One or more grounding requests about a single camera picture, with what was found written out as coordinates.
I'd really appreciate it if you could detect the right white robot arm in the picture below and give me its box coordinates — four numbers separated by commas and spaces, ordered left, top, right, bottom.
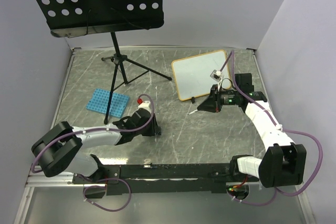
197, 70, 307, 188

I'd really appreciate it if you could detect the yellow framed whiteboard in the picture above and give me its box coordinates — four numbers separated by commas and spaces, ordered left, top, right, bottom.
171, 50, 232, 101

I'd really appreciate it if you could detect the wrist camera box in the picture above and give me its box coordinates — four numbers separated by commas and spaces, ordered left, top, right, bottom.
210, 70, 223, 82
137, 98, 152, 113

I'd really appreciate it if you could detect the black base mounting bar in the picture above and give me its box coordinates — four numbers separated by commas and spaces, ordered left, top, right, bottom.
72, 158, 258, 198

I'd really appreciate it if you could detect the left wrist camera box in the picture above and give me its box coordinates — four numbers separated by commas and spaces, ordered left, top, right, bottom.
137, 98, 152, 113

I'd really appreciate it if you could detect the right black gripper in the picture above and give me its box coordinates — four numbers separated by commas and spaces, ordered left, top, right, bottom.
197, 84, 240, 113

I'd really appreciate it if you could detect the black perforated music stand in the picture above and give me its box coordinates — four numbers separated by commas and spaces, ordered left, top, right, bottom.
22, 0, 173, 125

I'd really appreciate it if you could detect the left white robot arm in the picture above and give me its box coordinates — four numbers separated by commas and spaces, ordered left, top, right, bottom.
31, 108, 161, 183

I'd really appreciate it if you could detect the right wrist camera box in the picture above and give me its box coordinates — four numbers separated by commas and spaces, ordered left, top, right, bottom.
210, 70, 223, 82

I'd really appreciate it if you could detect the blue studded building plate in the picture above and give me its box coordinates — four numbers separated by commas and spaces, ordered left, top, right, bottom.
86, 89, 130, 118

